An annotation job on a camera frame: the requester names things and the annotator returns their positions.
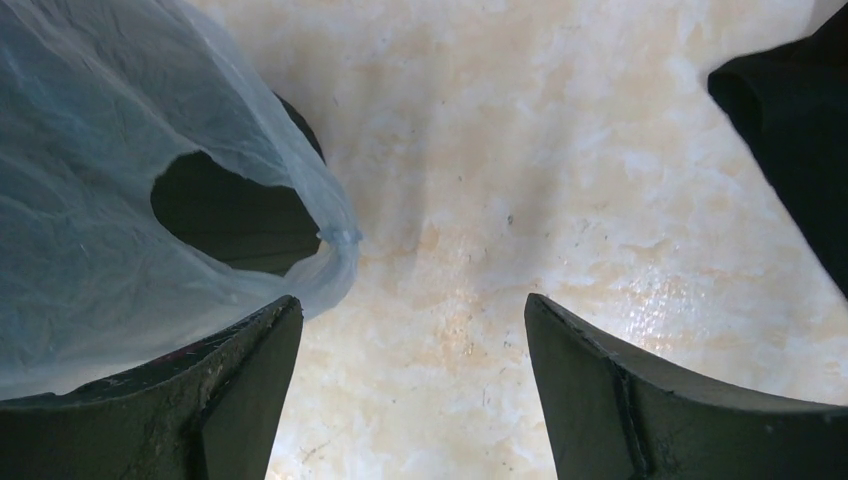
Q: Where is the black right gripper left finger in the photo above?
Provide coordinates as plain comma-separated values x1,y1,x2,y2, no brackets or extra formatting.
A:
1,296,304,479

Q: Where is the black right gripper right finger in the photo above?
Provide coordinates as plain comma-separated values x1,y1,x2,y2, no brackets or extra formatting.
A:
524,293,847,479

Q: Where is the black plastic trash bin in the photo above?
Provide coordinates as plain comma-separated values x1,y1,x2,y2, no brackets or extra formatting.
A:
150,95,320,276

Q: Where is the light blue plastic trash bag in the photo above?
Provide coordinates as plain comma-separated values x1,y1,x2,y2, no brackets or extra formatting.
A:
1,1,361,399

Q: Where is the black printed t-shirt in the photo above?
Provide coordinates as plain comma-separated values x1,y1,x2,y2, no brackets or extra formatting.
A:
707,7,847,292

